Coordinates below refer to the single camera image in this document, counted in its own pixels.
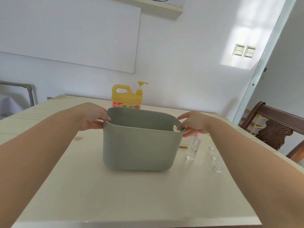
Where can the person's left hand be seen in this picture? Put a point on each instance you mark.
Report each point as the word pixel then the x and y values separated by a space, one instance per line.
pixel 93 113

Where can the person's right hand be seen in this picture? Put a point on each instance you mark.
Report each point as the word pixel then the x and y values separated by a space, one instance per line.
pixel 198 122

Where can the cream tray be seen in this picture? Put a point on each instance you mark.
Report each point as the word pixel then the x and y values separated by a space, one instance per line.
pixel 184 146

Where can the yellow detergent jug with pump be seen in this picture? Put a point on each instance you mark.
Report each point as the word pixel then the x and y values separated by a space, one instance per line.
pixel 123 97

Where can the grey-green plastic basket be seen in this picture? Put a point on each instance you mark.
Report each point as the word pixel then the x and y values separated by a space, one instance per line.
pixel 140 147

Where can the person's right forearm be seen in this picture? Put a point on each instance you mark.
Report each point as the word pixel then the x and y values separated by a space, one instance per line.
pixel 256 173

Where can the person's left forearm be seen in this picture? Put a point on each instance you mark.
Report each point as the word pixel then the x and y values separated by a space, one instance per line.
pixel 35 159

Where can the white iron packaging box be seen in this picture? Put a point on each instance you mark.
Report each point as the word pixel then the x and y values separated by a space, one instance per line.
pixel 166 1

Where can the pale yellow wooden rack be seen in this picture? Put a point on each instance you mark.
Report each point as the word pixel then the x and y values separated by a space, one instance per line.
pixel 257 122

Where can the grey metal pipe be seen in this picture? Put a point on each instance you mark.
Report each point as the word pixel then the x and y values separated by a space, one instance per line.
pixel 28 89

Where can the dark wooden chair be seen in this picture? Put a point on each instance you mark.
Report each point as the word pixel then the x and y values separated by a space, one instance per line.
pixel 273 116

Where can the white tablecloth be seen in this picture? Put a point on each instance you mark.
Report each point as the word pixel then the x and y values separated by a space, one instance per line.
pixel 9 104

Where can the white wall switch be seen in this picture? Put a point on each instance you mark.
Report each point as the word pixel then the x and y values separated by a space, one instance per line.
pixel 238 50
pixel 249 52

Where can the white wall board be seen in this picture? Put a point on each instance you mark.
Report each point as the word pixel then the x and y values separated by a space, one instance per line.
pixel 69 30

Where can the white door frame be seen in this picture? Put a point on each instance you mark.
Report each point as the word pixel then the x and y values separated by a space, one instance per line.
pixel 261 61

